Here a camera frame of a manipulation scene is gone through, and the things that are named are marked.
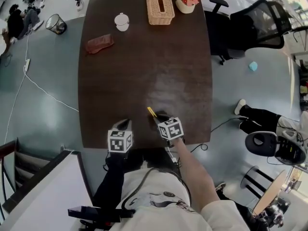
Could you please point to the person's legs black trousers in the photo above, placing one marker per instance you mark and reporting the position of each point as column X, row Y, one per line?
column 154, row 157

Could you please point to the black mesh office chair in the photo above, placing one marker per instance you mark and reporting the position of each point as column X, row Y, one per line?
column 260, row 20

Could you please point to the white power strip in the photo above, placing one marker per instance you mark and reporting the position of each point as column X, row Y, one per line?
column 27, row 65

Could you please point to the small light blue bag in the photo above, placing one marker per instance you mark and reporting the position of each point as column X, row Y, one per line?
column 253, row 66

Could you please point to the brown leather pouch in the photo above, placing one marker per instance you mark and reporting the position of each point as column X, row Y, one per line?
column 99, row 44

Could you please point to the black mesh waste basket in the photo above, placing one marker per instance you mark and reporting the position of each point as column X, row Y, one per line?
column 51, row 26

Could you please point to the person's left forearm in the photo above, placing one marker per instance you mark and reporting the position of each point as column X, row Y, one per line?
column 111, row 177

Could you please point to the black box device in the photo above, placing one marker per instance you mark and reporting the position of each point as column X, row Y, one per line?
column 91, row 212

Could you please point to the person's right forearm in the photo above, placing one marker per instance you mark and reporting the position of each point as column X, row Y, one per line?
column 195, row 172

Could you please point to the round wooden side table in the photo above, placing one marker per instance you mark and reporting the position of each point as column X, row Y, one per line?
column 272, row 191

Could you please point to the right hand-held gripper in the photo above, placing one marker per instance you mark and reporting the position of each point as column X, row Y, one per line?
column 172, row 130

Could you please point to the wicker tissue box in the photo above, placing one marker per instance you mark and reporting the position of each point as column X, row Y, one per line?
column 154, row 13

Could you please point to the white lidded cup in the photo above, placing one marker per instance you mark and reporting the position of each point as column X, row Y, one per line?
column 121, row 20

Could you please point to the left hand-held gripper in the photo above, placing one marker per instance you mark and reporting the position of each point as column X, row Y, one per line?
column 118, row 143

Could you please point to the person's white printed shirt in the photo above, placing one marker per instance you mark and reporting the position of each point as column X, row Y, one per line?
column 163, row 215

